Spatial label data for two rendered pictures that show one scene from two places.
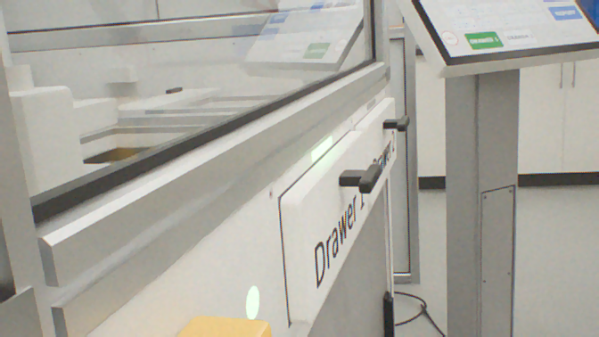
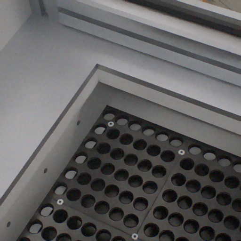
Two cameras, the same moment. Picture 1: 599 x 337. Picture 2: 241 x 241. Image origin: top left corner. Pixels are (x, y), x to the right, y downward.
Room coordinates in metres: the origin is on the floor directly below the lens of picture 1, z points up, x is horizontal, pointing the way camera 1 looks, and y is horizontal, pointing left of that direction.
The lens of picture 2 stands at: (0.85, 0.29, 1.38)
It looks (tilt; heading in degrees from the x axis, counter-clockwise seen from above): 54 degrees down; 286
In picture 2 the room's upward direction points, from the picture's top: 7 degrees counter-clockwise
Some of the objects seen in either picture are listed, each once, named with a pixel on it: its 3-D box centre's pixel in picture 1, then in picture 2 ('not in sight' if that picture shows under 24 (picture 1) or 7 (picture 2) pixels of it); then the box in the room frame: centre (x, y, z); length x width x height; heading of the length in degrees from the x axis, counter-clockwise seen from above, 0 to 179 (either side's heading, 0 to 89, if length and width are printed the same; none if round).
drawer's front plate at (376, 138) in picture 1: (379, 144); not in sight; (0.86, -0.12, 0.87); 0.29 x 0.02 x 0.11; 163
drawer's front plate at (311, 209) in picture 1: (334, 208); not in sight; (0.56, -0.03, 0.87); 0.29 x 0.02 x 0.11; 163
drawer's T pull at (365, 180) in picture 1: (358, 177); not in sight; (0.55, -0.06, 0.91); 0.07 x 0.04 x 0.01; 163
